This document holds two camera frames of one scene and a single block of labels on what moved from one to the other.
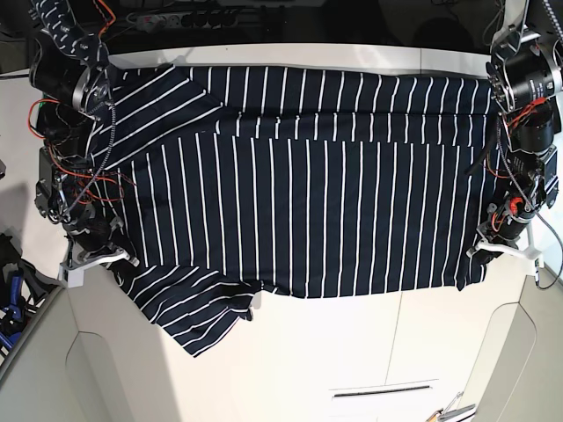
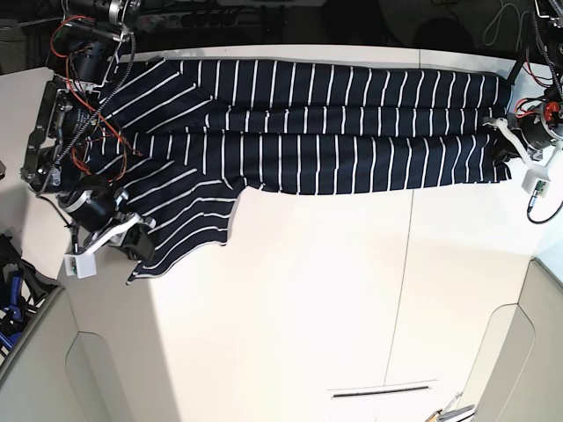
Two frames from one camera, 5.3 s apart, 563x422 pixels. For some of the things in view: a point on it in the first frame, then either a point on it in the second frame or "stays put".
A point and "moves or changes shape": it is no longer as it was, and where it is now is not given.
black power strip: [182, 20] stays put
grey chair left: [91, 356] stays put
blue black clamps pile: [23, 290] stays put
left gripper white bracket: [123, 266] -> [139, 242]
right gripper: [522, 245] -> [504, 150]
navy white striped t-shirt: [234, 180] moves or changes shape
